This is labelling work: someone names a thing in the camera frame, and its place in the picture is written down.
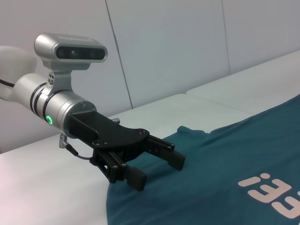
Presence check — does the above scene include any teal t-shirt with FREE print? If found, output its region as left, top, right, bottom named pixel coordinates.
left=105, top=93, right=300, bottom=225

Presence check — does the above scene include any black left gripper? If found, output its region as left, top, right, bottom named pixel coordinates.
left=66, top=110, right=186, bottom=192

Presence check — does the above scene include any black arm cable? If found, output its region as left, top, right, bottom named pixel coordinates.
left=0, top=79, right=16, bottom=89

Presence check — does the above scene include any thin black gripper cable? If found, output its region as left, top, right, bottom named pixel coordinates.
left=65, top=143, right=94, bottom=161

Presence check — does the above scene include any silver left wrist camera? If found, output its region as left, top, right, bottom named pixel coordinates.
left=34, top=33, right=108, bottom=96

